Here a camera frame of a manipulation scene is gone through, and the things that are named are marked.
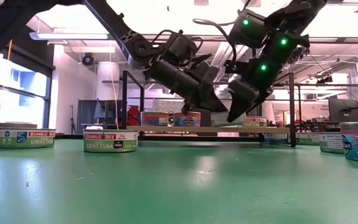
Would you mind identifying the black ceiling device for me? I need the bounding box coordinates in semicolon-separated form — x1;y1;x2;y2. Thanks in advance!
316;75;334;84

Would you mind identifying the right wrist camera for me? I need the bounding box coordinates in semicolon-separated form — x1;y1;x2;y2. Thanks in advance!
224;58;248;80

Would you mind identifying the dark equipment clutter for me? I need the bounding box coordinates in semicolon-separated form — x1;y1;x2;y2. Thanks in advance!
295;119;341;132

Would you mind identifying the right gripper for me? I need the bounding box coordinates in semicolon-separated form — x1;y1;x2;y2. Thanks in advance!
226;51;280;123

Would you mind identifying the thin dark stand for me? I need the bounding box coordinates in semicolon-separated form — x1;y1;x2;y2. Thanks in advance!
69;105;76;134

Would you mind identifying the black frame wooden shelf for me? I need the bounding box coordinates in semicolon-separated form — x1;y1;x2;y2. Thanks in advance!
121;70;296;147

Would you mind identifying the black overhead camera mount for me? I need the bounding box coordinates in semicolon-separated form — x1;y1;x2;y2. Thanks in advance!
286;46;311;65

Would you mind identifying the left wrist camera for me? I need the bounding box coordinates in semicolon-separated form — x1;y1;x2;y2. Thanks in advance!
183;58;214;79

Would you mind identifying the grey speckled panel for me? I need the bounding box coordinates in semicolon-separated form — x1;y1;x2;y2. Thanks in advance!
152;98;183;113

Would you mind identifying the red bag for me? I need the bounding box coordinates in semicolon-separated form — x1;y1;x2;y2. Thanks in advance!
127;106;141;127

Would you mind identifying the dark computer monitor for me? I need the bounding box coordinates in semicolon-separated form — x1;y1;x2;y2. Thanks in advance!
328;98;358;123

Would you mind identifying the white round column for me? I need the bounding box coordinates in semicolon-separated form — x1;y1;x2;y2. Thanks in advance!
96;61;121;101

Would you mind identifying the round blue-lit ceiling camera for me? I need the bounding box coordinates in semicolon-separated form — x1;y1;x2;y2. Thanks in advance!
81;52;96;67

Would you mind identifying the grey cabinet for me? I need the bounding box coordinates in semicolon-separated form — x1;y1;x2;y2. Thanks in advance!
76;99;124;134

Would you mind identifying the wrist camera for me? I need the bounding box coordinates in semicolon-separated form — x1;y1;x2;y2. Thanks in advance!
224;58;248;80
183;58;214;79

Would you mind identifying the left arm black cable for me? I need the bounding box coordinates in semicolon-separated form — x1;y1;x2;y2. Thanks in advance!
151;29;213;63

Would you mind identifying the long ceiling lamp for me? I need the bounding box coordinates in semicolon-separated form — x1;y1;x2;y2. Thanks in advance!
29;30;115;41

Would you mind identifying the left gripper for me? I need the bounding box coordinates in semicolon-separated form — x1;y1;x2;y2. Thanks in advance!
165;65;230;113

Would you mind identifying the large bright window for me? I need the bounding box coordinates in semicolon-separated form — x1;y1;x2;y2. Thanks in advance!
0;52;54;130

